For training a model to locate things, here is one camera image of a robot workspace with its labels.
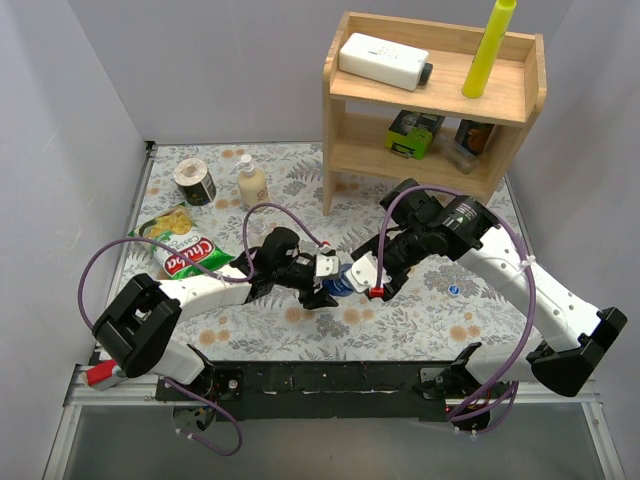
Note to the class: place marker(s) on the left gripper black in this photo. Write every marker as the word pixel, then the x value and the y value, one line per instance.
pixel 310 282

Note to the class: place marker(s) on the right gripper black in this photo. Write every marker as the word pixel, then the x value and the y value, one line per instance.
pixel 382 267

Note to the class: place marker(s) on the blue label water bottle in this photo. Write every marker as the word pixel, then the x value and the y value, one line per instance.
pixel 339 286

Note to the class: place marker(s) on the blue bottle cap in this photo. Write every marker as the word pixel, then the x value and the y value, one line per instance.
pixel 453 290

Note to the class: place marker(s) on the clear plastic bottle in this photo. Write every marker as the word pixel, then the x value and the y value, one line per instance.
pixel 258 229

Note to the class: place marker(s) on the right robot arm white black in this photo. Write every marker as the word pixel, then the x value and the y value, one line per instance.
pixel 564 337

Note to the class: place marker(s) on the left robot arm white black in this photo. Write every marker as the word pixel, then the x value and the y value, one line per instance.
pixel 136 328

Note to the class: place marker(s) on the beige pump soap bottle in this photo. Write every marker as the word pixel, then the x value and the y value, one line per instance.
pixel 251 181

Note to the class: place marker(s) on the clear bottle on shelf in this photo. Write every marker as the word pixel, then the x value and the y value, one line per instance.
pixel 457 155

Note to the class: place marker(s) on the floral patterned table mat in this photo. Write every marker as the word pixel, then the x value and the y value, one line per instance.
pixel 423 322

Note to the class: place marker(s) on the green black small box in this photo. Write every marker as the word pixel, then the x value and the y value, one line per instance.
pixel 411 133

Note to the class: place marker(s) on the green Chuba cassava chips bag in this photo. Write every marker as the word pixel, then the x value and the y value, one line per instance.
pixel 176 229

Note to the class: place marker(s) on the black orange small box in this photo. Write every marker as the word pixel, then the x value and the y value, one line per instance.
pixel 473 136

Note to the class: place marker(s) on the wooden two-tier shelf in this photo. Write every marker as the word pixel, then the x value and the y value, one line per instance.
pixel 515 95

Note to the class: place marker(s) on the white rectangular plastic jug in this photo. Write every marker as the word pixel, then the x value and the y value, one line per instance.
pixel 384 61

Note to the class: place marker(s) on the red white small carton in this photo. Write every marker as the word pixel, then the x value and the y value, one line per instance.
pixel 103 376

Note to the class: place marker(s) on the yellow plastic tube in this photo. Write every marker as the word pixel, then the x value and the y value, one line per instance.
pixel 488 49

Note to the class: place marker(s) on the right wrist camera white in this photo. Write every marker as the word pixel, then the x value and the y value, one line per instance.
pixel 362 274

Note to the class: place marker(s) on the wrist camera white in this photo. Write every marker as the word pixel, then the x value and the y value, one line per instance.
pixel 362 274
pixel 327 266

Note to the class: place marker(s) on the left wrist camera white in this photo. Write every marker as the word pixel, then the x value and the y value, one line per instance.
pixel 327 266

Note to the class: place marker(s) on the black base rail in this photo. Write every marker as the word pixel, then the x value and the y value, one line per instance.
pixel 424 388

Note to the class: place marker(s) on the aluminium frame rail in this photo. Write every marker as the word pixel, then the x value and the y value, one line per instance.
pixel 149 388

